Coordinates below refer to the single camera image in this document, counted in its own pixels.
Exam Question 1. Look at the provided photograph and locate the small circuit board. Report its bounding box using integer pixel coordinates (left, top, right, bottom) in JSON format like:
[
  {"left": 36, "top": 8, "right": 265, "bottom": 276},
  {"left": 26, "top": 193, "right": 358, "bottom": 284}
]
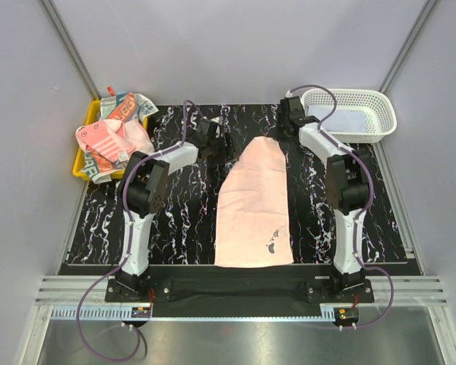
[
  {"left": 337, "top": 307, "right": 359, "bottom": 320},
  {"left": 131, "top": 306, "right": 152, "bottom": 318}
]

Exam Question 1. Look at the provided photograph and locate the black marble pattern mat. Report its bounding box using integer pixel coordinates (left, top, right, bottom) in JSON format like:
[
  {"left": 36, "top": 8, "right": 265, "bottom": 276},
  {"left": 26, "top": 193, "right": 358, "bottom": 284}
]
[{"left": 60, "top": 104, "right": 420, "bottom": 275}]

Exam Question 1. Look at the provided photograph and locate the pink bunny towel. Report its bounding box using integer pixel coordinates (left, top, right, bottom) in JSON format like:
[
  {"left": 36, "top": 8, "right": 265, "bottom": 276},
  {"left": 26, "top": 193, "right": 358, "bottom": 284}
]
[{"left": 75, "top": 119, "right": 154, "bottom": 163}]

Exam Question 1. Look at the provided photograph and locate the orange grey printed towel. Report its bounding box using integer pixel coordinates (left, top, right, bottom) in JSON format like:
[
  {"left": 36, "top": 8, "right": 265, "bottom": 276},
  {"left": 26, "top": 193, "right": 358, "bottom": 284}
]
[{"left": 95, "top": 92, "right": 158, "bottom": 168}]

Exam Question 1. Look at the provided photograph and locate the light blue towel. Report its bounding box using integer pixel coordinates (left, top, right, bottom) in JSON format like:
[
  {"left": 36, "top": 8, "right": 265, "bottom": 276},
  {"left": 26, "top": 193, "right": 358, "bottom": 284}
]
[{"left": 306, "top": 106, "right": 366, "bottom": 133}]

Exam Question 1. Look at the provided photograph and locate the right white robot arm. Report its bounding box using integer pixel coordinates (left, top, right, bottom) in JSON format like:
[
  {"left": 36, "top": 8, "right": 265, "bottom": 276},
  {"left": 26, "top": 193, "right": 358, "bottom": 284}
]
[{"left": 277, "top": 97, "right": 374, "bottom": 302}]

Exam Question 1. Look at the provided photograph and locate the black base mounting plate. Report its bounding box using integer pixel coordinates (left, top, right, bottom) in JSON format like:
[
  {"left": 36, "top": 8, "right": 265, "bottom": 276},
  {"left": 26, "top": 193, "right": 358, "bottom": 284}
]
[{"left": 105, "top": 264, "right": 375, "bottom": 320}]

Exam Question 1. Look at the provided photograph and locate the slotted white cable duct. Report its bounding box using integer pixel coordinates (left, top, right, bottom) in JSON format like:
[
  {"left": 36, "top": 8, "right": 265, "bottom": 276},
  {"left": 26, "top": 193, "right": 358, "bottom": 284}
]
[{"left": 51, "top": 306, "right": 131, "bottom": 320}]

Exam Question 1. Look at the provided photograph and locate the plain pink towel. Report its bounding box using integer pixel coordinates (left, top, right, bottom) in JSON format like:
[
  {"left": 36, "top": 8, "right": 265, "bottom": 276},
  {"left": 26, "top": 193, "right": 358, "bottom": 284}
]
[{"left": 214, "top": 136, "right": 293, "bottom": 268}]

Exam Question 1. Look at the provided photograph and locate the white perforated basket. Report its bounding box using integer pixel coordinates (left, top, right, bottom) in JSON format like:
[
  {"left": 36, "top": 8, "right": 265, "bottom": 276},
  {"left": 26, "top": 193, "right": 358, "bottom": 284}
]
[{"left": 300, "top": 88, "right": 397, "bottom": 144}]

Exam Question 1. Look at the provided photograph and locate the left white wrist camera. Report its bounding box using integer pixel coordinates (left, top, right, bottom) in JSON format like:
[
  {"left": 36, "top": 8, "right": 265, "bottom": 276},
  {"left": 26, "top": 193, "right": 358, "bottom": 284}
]
[{"left": 211, "top": 116, "right": 223, "bottom": 125}]

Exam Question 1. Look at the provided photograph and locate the right small circuit board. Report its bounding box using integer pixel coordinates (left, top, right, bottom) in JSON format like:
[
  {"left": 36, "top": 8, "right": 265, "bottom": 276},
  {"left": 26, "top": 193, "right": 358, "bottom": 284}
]
[{"left": 337, "top": 307, "right": 359, "bottom": 320}]

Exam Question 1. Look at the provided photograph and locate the left small circuit board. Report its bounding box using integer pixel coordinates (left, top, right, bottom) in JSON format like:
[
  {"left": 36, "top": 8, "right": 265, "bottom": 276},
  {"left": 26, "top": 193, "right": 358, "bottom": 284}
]
[{"left": 131, "top": 306, "right": 152, "bottom": 318}]

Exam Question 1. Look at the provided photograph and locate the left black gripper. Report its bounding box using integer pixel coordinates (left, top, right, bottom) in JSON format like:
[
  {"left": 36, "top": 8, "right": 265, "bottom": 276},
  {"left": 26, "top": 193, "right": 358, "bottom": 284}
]
[{"left": 206, "top": 132, "right": 237, "bottom": 166}]

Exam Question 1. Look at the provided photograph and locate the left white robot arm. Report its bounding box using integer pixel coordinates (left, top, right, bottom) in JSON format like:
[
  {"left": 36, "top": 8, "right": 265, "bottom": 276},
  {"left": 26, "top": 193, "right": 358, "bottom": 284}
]
[{"left": 115, "top": 117, "right": 234, "bottom": 301}]

